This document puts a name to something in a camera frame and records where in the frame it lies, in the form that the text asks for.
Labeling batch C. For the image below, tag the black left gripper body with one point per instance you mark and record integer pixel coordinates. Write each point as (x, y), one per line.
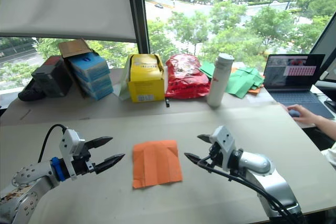
(81, 165)

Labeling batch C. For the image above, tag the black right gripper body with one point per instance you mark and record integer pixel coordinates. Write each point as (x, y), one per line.
(215, 157)

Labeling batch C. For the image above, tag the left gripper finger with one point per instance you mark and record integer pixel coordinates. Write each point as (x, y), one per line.
(107, 163)
(99, 141)

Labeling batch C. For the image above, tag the orange paper sheet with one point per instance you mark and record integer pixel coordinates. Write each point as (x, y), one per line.
(157, 165)

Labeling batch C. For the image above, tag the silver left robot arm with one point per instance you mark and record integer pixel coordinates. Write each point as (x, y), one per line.
(23, 182)

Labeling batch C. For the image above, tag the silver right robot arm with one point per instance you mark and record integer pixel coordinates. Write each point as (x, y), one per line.
(273, 182)

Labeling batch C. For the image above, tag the person's bare forearm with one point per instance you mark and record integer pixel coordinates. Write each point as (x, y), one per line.
(326, 127)

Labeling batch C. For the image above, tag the single green paper sheet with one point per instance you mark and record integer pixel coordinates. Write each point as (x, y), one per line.
(207, 69)

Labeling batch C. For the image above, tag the person's bare hand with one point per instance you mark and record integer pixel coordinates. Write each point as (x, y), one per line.
(305, 115)

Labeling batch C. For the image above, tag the blue carton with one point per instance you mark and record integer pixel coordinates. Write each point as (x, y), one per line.
(98, 83)
(90, 66)
(101, 94)

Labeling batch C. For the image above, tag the black marker pen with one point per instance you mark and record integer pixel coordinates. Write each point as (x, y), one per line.
(167, 102)

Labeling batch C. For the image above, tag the white thermos bottle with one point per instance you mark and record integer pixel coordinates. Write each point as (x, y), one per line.
(218, 82)

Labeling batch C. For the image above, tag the pale plastic bag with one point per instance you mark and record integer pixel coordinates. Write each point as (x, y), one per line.
(122, 87)

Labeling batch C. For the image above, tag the red plastic bag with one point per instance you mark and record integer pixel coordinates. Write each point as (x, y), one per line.
(187, 77)

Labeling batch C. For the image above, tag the pile of green paper sheets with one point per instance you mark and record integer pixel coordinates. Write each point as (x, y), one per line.
(242, 82)

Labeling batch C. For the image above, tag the orange paper under green pile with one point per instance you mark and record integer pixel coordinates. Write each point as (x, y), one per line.
(254, 91)

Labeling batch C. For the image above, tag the yellow cardboard box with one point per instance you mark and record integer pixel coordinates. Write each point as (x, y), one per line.
(145, 82)

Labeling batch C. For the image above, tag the dark grey box red top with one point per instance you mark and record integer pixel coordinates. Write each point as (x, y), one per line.
(52, 77)

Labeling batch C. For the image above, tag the black cloth bag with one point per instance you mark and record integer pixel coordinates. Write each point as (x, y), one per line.
(30, 93)

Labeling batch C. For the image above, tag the grey computer mouse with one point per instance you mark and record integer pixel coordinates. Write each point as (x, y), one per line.
(294, 113)

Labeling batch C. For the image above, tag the open brown cardboard box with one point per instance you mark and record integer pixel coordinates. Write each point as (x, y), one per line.
(73, 47)

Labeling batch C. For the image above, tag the open grey laptop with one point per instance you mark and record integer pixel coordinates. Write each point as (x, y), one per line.
(296, 95)

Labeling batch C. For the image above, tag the person's white garment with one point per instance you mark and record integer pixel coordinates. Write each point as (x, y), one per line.
(330, 155)

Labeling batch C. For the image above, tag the white roller blind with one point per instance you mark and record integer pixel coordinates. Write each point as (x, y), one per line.
(65, 1)

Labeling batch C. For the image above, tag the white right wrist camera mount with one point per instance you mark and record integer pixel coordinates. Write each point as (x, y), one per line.
(223, 136)

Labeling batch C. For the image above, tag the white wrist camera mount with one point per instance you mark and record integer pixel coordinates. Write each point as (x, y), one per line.
(71, 138)
(223, 136)

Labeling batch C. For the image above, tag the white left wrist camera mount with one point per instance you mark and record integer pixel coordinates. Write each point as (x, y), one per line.
(71, 138)

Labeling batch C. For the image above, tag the dark window frame post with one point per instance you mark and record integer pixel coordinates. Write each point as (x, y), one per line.
(136, 11)

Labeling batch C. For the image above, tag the grey panel with dark frame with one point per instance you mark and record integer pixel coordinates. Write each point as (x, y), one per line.
(326, 43)

